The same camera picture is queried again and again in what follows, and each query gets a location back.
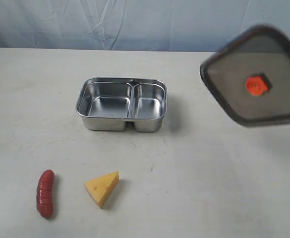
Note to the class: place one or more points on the yellow toy cheese wedge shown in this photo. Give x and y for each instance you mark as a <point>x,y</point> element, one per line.
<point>101,188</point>

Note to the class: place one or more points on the red toy sausage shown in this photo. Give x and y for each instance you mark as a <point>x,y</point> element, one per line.
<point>44,197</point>

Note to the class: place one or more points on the dark transparent lunch box lid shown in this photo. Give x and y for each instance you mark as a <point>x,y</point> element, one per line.
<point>250,77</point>

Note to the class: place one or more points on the stainless steel lunch box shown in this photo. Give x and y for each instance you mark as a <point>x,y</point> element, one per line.
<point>109,103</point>

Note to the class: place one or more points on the blue wrinkled backdrop cloth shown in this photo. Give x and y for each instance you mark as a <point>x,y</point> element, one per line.
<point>135,25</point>

